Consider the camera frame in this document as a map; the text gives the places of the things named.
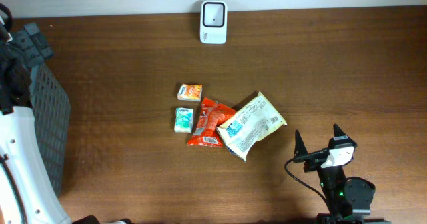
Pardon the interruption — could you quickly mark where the green tissue pack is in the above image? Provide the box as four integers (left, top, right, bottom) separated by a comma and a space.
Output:
174, 107, 194, 133

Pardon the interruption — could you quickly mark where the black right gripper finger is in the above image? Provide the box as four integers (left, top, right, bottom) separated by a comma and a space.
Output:
294, 130, 308, 159
333, 123, 346, 137

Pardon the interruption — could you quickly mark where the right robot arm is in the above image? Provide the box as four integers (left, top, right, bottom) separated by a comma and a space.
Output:
284, 124, 387, 224

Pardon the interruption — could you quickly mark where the red snack bag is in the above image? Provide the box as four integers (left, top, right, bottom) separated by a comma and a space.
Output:
187, 97, 236, 147

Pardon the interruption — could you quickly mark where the cream snack bag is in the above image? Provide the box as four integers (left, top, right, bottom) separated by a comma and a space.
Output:
216, 92, 287, 162

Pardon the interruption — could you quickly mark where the white barcode scanner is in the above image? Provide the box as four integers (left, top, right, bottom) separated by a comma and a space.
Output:
199, 0, 228, 45

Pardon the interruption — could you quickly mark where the grey plastic mesh basket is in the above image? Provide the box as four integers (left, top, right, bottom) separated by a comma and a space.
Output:
30, 64, 71, 196

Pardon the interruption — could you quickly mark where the black right camera cable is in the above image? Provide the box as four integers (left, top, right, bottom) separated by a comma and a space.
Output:
284, 148, 338, 224

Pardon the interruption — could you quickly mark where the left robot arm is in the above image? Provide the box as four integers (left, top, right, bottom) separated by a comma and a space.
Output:
1, 5, 72, 223

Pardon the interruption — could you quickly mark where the orange tissue pack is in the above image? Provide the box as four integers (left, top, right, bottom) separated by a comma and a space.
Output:
177, 83, 203, 102

